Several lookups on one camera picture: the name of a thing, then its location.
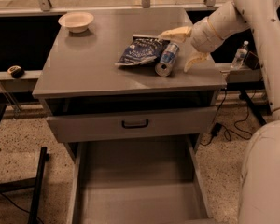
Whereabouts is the yellow black tape measure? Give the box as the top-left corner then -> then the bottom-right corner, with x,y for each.
7,65 -> 25,78

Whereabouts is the blue chip bag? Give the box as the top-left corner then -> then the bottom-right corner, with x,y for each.
116,35 -> 170,66

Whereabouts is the black metal stand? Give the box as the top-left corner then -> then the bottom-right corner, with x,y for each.
0,104 -> 49,224

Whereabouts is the black drawer handle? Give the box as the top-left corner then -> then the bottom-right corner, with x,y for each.
121,119 -> 149,129

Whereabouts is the red bull can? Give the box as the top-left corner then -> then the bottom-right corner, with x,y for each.
155,43 -> 179,77

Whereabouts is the grey open middle drawer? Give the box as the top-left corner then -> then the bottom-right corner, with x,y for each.
66,135 -> 226,224

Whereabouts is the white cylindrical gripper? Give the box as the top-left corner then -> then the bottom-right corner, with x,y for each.
158,17 -> 224,73

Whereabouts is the clear water bottle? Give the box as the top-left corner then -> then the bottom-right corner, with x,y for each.
231,41 -> 249,69

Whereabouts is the white paper bowl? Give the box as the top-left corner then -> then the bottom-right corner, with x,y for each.
58,12 -> 94,33

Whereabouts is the grey drawer cabinet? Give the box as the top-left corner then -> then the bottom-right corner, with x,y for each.
33,7 -> 226,157

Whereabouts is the grey top drawer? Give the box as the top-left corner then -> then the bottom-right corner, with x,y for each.
47,106 -> 217,143

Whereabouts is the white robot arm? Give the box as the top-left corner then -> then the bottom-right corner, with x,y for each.
160,0 -> 280,224

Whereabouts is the small black box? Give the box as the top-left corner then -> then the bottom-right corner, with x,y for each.
245,51 -> 259,70

